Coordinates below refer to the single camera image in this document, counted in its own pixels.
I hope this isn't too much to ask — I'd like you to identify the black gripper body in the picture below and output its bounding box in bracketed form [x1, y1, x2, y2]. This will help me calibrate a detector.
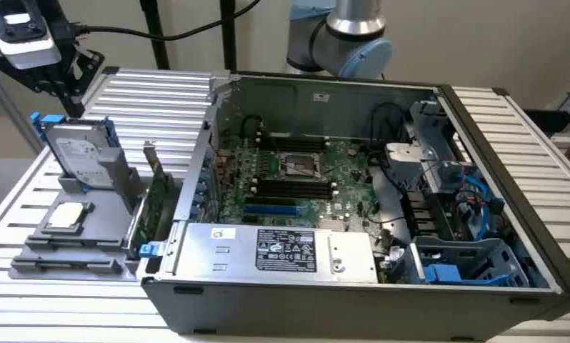
[40, 0, 84, 78]

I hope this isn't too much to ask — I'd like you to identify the green gpu card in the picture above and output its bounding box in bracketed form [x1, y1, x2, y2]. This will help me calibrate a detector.
[124, 139, 187, 259]

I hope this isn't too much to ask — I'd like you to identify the black RAM slot bank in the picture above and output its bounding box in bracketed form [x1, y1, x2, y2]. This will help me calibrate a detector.
[254, 176, 337, 201]
[264, 133, 333, 151]

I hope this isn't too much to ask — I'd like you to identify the blue expansion slot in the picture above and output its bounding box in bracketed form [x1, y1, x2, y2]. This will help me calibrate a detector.
[243, 204, 299, 218]

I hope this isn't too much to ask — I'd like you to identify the thin black stand pole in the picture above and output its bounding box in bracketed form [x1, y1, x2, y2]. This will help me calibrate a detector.
[144, 0, 172, 71]

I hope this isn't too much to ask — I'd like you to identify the hard disk in blue caddy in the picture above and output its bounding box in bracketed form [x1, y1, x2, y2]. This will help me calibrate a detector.
[28, 111, 120, 189]

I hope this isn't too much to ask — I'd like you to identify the thick black stand pole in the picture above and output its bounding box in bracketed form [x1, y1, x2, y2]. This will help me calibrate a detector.
[218, 0, 239, 72]

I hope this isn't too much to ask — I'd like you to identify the silver CPU chip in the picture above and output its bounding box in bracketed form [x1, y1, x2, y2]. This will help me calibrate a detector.
[48, 201, 95, 229]

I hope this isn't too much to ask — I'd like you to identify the grey parts rack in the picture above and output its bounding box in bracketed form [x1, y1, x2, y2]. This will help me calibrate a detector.
[10, 145, 187, 282]

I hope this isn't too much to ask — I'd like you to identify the RAM stick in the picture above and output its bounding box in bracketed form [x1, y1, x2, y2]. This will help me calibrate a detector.
[19, 259, 119, 270]
[32, 240, 120, 250]

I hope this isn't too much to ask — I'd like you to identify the CPU socket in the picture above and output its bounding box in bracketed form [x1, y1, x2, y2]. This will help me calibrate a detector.
[274, 152, 318, 179]

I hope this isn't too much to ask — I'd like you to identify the silver power supply unit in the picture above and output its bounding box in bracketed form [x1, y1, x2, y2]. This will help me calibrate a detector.
[172, 222, 379, 285]

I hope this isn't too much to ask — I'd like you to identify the green motherboard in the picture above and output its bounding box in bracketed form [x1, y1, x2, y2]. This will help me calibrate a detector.
[212, 134, 413, 251]

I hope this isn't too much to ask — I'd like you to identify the silver chipset heatsink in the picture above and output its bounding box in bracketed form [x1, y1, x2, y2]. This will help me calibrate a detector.
[318, 217, 351, 234]

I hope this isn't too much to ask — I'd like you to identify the grey fan shroud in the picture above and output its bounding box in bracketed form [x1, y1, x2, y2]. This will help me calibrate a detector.
[383, 141, 425, 187]

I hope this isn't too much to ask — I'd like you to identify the grey metal disk bay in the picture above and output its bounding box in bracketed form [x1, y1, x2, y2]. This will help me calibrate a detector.
[403, 99, 506, 244]

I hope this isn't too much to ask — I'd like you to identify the black open PC case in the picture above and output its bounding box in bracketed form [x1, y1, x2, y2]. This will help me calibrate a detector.
[139, 69, 570, 337]

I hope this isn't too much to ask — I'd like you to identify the blue drive cage latch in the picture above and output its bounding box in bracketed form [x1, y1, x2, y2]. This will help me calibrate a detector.
[422, 263, 463, 285]

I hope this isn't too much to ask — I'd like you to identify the grey drive cage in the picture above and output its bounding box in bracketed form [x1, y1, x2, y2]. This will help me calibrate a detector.
[407, 234, 530, 287]

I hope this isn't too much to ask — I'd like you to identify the black box on table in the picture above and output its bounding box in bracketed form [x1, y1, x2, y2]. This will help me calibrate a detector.
[522, 108, 570, 139]

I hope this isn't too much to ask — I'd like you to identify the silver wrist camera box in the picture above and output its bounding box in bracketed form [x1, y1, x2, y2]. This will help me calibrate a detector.
[0, 0, 62, 70]

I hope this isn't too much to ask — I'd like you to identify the black camera cable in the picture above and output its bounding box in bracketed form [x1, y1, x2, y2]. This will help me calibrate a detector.
[72, 0, 263, 41]

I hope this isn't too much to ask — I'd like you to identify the short black wire loop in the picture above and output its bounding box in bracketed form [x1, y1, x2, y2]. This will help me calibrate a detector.
[239, 113, 268, 139]

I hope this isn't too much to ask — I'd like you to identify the black looped case wire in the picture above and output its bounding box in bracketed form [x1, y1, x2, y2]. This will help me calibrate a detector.
[371, 101, 411, 153]

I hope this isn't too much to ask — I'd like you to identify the blue disk wire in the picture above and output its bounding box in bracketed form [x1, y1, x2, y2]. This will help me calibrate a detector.
[458, 170, 505, 241]

